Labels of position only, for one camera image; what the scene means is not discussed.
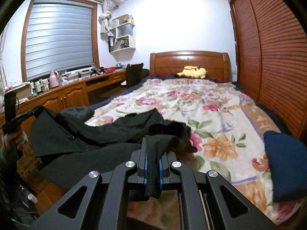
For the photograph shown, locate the black double-breasted coat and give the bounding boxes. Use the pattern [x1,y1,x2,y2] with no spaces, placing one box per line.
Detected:
[31,109,197,198]

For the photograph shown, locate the person left hand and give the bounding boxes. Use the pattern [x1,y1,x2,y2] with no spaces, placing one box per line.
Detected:
[4,128,26,154]

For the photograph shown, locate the pink thermos jug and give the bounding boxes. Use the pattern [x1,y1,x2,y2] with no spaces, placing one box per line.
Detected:
[49,70,59,88]

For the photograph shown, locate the dark grey folded garment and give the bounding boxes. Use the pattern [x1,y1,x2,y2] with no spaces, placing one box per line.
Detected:
[60,105,95,122]

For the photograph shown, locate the wooden desk cabinet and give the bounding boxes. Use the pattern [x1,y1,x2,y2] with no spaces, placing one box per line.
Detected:
[0,70,127,135]

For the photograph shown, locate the floral bed blanket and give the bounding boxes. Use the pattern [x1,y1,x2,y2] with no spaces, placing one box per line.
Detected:
[87,78,305,229]

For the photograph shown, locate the grey window blind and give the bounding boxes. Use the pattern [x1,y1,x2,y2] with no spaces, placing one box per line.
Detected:
[24,0,94,81]

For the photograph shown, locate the red basket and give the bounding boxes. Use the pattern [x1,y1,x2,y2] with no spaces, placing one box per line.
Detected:
[106,67,115,73]

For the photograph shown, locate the navy blue folded garment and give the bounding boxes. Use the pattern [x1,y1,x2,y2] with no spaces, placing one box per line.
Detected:
[263,131,306,202]

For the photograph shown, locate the dark wooden chair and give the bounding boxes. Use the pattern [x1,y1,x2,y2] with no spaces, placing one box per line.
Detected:
[121,63,144,89]

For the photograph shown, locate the white tied curtain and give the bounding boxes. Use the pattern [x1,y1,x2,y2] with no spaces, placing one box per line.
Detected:
[98,0,118,34]

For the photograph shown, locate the yellow plush toy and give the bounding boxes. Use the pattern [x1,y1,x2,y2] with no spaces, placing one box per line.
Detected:
[176,66,207,79]

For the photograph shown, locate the wooden bed headboard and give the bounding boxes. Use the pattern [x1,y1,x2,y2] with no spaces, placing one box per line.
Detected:
[149,50,231,82]

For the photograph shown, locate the wooden louvered wardrobe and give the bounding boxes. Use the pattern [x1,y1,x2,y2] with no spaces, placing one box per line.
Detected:
[228,0,306,142]

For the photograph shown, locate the white wall shelf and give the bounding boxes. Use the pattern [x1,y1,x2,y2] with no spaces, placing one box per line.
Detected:
[108,14,136,53]

